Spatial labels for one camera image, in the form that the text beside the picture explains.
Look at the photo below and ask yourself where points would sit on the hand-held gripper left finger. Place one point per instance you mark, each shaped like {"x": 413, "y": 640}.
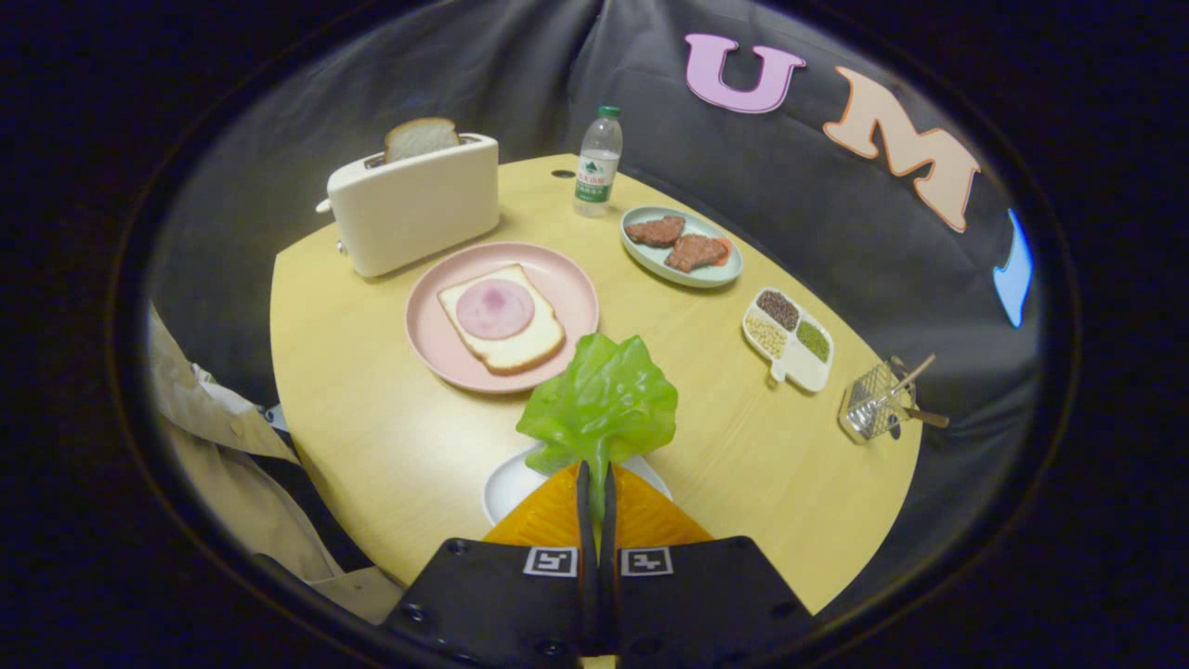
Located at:
{"x": 492, "y": 604}

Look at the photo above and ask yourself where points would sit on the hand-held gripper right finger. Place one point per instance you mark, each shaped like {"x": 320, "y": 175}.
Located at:
{"x": 706, "y": 604}

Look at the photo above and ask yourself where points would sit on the green lettuce leaf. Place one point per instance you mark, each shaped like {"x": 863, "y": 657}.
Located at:
{"x": 604, "y": 400}

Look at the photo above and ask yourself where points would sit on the toasted bread slice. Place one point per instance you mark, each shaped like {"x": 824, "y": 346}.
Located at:
{"x": 420, "y": 137}

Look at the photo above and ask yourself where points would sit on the white plate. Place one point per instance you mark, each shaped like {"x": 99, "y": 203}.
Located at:
{"x": 506, "y": 488}

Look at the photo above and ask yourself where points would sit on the clear utensil holder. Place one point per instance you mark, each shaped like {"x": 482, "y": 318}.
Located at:
{"x": 868, "y": 418}

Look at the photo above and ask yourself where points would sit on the white divided seasoning dish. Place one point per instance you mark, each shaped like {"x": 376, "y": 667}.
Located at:
{"x": 801, "y": 367}

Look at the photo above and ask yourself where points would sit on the white bread slice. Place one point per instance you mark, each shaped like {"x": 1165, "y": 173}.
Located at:
{"x": 529, "y": 348}

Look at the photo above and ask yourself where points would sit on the pink plate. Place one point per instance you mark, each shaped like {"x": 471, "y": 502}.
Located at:
{"x": 437, "y": 344}

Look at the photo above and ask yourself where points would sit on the small thin spoon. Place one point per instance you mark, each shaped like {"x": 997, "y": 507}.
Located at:
{"x": 929, "y": 417}
{"x": 915, "y": 370}

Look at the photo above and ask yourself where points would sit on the pink ham slice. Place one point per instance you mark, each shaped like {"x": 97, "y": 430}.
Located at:
{"x": 495, "y": 308}

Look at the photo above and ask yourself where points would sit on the person's beige coat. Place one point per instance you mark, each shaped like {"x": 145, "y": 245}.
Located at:
{"x": 214, "y": 483}

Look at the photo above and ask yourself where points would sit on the pale teal plate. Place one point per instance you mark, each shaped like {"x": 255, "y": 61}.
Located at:
{"x": 650, "y": 260}

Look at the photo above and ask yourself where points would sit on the brown meat piece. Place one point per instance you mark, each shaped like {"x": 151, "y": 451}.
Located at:
{"x": 655, "y": 230}
{"x": 695, "y": 253}

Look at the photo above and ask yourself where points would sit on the small orange food piece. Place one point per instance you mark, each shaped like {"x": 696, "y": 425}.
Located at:
{"x": 725, "y": 253}

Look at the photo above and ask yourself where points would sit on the cream white toaster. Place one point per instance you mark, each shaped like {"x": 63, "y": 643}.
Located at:
{"x": 418, "y": 209}

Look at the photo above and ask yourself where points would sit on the clear water bottle green cap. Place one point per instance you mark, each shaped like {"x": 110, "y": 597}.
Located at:
{"x": 597, "y": 167}

